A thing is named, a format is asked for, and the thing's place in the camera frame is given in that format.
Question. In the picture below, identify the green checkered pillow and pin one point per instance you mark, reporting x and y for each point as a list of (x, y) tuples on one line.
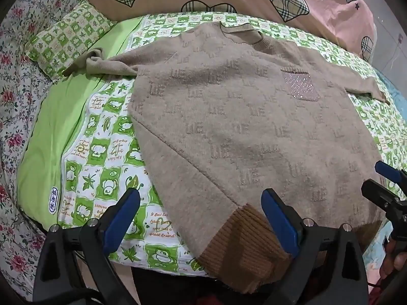
[(68, 36)]

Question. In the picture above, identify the floral bed cover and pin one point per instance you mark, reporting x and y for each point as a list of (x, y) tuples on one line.
[(19, 108)]

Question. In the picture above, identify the green checkered bed sheet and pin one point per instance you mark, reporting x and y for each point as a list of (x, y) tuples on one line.
[(105, 152)]

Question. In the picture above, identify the beige knit sweater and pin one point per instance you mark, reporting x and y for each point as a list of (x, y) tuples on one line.
[(241, 127)]

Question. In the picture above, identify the person's right hand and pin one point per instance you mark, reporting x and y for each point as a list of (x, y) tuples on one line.
[(390, 259)]

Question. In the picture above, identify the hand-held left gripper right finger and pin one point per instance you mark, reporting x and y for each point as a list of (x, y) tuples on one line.
[(279, 220)]

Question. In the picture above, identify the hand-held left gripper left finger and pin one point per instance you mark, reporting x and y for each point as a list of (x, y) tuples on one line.
[(123, 216)]

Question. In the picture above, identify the light blue cloth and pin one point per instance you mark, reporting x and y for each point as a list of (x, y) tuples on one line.
[(394, 92)]

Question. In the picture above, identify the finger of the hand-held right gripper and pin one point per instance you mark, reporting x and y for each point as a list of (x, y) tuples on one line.
[(388, 172), (376, 193)]

